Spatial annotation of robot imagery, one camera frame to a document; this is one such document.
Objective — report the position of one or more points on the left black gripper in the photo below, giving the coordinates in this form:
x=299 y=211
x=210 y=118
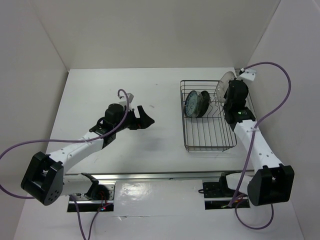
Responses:
x=143 y=122

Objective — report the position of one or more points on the blue floral ceramic plate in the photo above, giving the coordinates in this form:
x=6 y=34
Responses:
x=192 y=103

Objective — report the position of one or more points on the clear glass plate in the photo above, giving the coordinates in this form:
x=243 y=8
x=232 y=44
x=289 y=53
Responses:
x=200 y=103

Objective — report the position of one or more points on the black round plate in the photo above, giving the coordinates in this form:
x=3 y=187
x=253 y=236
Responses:
x=205 y=103

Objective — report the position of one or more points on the smoky grey glass plate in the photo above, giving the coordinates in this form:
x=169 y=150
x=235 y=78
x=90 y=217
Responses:
x=222 y=86

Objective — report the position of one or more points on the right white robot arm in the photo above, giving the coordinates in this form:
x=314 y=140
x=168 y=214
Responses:
x=272 y=181

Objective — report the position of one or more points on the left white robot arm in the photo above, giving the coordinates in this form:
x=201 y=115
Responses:
x=46 y=177

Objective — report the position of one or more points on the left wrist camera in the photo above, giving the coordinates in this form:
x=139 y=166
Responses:
x=126 y=101

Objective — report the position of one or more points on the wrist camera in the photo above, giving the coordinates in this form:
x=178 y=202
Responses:
x=126 y=101
x=248 y=75

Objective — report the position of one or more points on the metal wire dish rack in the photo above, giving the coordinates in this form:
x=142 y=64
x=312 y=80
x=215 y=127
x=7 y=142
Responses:
x=210 y=132

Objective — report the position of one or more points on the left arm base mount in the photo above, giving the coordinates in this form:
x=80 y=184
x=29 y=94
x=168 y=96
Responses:
x=104 y=198

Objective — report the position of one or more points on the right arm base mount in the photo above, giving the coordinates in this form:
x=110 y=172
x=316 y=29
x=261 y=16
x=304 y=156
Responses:
x=217 y=195

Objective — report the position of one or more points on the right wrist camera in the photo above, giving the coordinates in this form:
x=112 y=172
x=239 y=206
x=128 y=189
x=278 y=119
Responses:
x=248 y=75

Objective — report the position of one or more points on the aluminium rail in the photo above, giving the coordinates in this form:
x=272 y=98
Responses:
x=157 y=176

